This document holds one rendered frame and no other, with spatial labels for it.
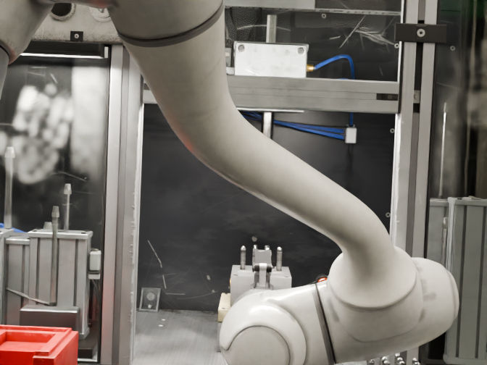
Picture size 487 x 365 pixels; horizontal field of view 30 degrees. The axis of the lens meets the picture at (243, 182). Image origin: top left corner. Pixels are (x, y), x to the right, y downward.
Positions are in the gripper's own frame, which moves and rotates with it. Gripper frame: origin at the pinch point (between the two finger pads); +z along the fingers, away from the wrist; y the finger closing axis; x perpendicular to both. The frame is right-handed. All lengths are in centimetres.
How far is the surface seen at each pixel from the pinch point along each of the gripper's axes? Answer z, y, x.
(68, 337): -21.5, -3.5, 26.0
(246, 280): -1.8, 2.3, 2.3
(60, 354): -29.0, -4.0, 25.5
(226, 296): 8.6, -2.2, 5.6
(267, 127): 6.5, 26.5, 0.0
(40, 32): -15, 38, 33
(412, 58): -13.6, 36.9, -19.8
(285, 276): -0.3, 3.0, -3.9
